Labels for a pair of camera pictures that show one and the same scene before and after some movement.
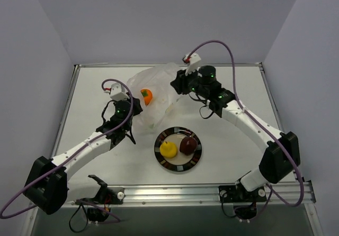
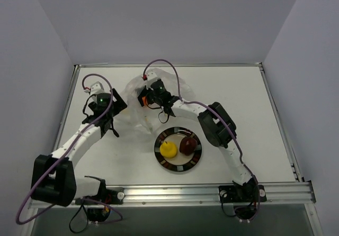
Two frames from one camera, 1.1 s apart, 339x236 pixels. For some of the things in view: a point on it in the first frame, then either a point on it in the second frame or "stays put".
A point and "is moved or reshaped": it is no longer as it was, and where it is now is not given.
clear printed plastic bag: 157,78 is moved or reshaped
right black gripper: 177,81 -> 144,100
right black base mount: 244,202 stays put
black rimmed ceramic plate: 180,162 stays put
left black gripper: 136,108 -> 118,103
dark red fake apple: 188,145 stays put
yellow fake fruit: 168,149 stays put
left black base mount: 106,197 stays put
